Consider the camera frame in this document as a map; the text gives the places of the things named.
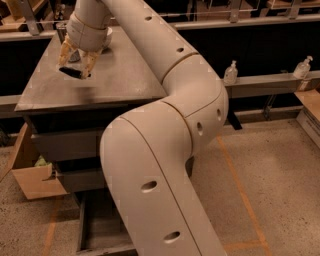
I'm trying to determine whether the flat cardboard box right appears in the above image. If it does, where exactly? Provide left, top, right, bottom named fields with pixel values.
left=295, top=89, right=320, bottom=148

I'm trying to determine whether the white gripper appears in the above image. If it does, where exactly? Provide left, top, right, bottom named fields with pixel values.
left=58, top=13, right=109, bottom=79

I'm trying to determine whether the grey middle drawer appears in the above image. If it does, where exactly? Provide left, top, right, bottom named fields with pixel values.
left=54, top=159, right=105, bottom=193

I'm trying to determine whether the grey top drawer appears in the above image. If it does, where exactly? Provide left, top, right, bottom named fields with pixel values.
left=31, top=129, right=103, bottom=162

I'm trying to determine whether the grey metal railing beam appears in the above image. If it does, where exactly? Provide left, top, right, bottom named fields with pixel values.
left=0, top=69, right=320, bottom=120

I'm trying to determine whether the clear sanitizer bottle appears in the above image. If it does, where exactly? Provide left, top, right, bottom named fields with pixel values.
left=223, top=60, right=238, bottom=84

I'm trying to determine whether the silver patterned can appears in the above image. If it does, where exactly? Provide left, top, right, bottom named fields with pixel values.
left=56, top=22, right=80, bottom=65

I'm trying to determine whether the white ceramic bowl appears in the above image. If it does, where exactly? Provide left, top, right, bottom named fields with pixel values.
left=102, top=27, right=113, bottom=50

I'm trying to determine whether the brown cardboard box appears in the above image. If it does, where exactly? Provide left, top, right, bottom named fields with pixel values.
left=1, top=124, right=68, bottom=200

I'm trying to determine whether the dark blue rxbar wrapper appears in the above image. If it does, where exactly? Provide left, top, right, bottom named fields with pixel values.
left=59, top=66, right=82, bottom=79

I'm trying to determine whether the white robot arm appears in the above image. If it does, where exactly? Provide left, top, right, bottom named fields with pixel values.
left=59, top=0, right=228, bottom=256

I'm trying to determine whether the grey open bottom drawer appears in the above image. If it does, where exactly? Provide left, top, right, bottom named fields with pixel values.
left=74, top=189, right=138, bottom=256

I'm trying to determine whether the grey wooden drawer cabinet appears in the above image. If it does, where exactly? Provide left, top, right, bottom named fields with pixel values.
left=14, top=24, right=209, bottom=256

